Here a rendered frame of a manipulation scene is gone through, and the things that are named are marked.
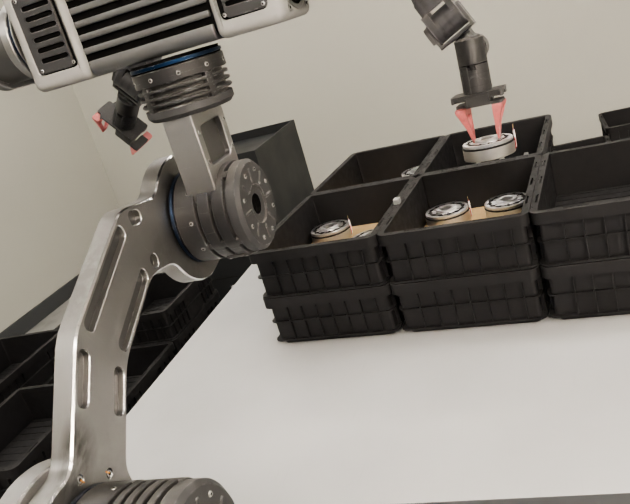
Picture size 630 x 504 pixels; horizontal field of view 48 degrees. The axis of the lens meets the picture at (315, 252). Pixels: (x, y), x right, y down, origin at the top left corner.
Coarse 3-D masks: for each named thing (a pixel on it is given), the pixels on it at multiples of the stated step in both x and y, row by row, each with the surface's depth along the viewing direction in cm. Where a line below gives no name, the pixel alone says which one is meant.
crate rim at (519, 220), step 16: (512, 160) 165; (432, 176) 173; (528, 192) 141; (400, 208) 155; (528, 208) 132; (384, 224) 147; (448, 224) 136; (464, 224) 134; (480, 224) 133; (496, 224) 132; (512, 224) 131; (528, 224) 131; (384, 240) 142; (400, 240) 140; (416, 240) 139
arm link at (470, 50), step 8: (464, 40) 137; (472, 40) 136; (480, 40) 137; (456, 48) 139; (464, 48) 137; (472, 48) 137; (480, 48) 137; (456, 56) 140; (464, 56) 138; (472, 56) 137; (480, 56) 138; (464, 64) 138; (472, 64) 139
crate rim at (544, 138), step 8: (520, 120) 200; (528, 120) 199; (480, 128) 205; (488, 128) 204; (544, 128) 184; (448, 136) 207; (544, 136) 177; (440, 144) 200; (544, 144) 171; (536, 152) 166; (544, 152) 168; (432, 160) 186; (496, 160) 169; (424, 168) 180; (456, 168) 172
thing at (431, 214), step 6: (444, 204) 171; (456, 204) 168; (462, 204) 168; (432, 210) 170; (456, 210) 164; (462, 210) 163; (426, 216) 167; (432, 216) 165; (438, 216) 164; (444, 216) 163; (450, 216) 163
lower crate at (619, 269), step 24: (576, 264) 130; (600, 264) 129; (624, 264) 127; (552, 288) 135; (576, 288) 133; (600, 288) 132; (624, 288) 129; (552, 312) 138; (576, 312) 135; (600, 312) 133; (624, 312) 131
